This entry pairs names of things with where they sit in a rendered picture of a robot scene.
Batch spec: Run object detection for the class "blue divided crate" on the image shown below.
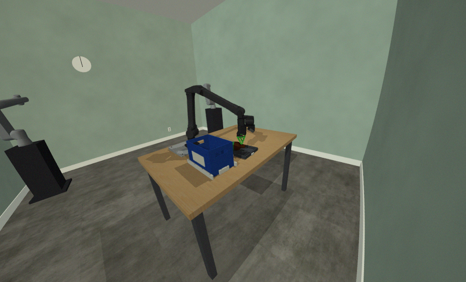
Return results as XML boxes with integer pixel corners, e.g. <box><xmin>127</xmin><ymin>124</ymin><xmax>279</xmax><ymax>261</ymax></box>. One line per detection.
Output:
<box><xmin>186</xmin><ymin>134</ymin><xmax>234</xmax><ymax>177</ymax></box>

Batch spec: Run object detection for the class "brown bottle with green label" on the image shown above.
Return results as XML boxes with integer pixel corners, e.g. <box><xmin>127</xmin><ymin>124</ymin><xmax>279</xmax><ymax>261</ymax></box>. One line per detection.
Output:
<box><xmin>233</xmin><ymin>141</ymin><xmax>245</xmax><ymax>150</ymax></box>

